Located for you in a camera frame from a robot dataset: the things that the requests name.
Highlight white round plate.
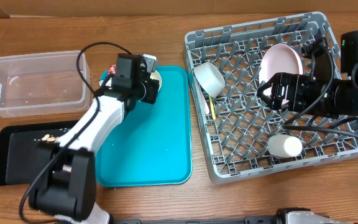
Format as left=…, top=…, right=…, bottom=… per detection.
left=259, top=44, right=303, bottom=105

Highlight red snack wrapper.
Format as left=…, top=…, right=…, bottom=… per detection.
left=108, top=64, right=116, bottom=74

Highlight white plastic cup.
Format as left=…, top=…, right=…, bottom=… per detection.
left=267, top=134, right=303, bottom=158

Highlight white plastic fork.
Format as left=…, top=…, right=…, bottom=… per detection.
left=200, top=91, right=210, bottom=114

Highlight grey bowl with peanuts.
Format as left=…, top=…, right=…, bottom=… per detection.
left=194, top=62, right=226, bottom=98

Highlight yellow plastic utensil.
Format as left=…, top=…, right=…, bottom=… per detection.
left=209, top=95, right=216, bottom=120

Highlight cream bowl with peanuts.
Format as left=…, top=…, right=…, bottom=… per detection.
left=150, top=70, right=162, bottom=91

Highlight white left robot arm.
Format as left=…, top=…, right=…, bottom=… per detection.
left=24, top=53, right=160, bottom=223

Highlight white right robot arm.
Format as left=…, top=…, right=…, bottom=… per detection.
left=257, top=30, right=358, bottom=139

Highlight grey dishwasher rack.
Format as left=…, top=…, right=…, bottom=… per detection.
left=183, top=12, right=358, bottom=184

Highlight teal plastic tray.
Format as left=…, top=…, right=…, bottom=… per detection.
left=96, top=65, right=192, bottom=187

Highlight clear plastic bin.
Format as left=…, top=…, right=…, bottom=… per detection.
left=0, top=50, right=91, bottom=118

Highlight peanut and rice scraps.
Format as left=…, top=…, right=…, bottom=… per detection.
left=34, top=128, right=70, bottom=143

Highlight black plastic bin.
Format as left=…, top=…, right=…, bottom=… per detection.
left=0, top=120, right=77, bottom=186

